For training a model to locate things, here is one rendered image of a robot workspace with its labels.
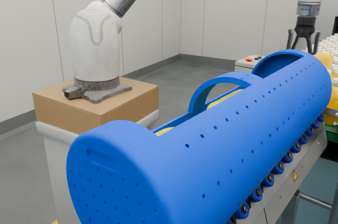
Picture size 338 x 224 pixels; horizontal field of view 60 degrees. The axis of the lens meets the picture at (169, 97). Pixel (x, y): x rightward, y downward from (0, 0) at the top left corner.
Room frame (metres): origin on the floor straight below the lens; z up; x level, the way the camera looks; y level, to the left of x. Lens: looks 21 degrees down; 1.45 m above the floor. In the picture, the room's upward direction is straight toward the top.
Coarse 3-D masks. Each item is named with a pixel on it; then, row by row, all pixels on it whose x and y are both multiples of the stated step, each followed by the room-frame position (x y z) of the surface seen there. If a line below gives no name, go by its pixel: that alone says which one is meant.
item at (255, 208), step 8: (320, 128) 1.04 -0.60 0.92; (312, 136) 0.97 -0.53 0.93; (304, 144) 0.90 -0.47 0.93; (304, 152) 0.87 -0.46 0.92; (280, 160) 0.77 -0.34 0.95; (296, 160) 0.82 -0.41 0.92; (288, 168) 0.77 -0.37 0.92; (280, 176) 0.72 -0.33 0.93; (280, 184) 0.70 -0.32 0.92; (264, 192) 0.64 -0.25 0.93; (272, 192) 0.66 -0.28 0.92; (248, 200) 0.60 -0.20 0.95; (264, 200) 0.62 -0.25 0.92; (256, 208) 0.59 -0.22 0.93; (248, 216) 0.56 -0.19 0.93; (256, 216) 0.57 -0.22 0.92
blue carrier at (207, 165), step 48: (192, 96) 0.78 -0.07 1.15; (240, 96) 0.60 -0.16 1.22; (288, 96) 0.70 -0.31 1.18; (96, 144) 0.41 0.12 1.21; (144, 144) 0.39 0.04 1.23; (192, 144) 0.42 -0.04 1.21; (240, 144) 0.48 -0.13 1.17; (288, 144) 0.64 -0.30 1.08; (96, 192) 0.42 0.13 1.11; (144, 192) 0.34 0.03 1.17; (192, 192) 0.35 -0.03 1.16; (240, 192) 0.44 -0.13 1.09
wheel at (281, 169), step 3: (279, 162) 0.72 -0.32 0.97; (276, 165) 0.71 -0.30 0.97; (279, 165) 0.71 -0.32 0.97; (282, 165) 0.72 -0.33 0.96; (273, 168) 0.71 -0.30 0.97; (276, 168) 0.70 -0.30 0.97; (279, 168) 0.71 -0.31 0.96; (282, 168) 0.72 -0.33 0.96; (273, 171) 0.71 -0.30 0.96; (276, 171) 0.70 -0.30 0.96; (279, 171) 0.70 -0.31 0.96; (282, 171) 0.71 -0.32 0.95
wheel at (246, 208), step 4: (244, 204) 0.55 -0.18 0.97; (240, 208) 0.54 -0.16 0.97; (244, 208) 0.54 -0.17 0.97; (248, 208) 0.55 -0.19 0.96; (236, 212) 0.53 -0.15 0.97; (240, 212) 0.53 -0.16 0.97; (244, 212) 0.54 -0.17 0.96; (248, 212) 0.54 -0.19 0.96; (236, 216) 0.53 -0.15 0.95; (240, 216) 0.53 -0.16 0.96; (244, 216) 0.53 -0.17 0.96
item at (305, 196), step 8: (328, 144) 1.30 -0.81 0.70; (336, 144) 1.30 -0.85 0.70; (328, 152) 1.23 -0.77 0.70; (336, 152) 1.23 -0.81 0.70; (328, 160) 1.16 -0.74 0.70; (336, 160) 1.16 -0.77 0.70; (336, 192) 1.29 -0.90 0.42; (312, 200) 1.36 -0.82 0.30; (320, 200) 1.34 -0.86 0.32; (336, 200) 1.28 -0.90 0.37; (328, 208) 1.30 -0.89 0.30; (336, 208) 1.27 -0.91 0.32; (336, 216) 1.27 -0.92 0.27
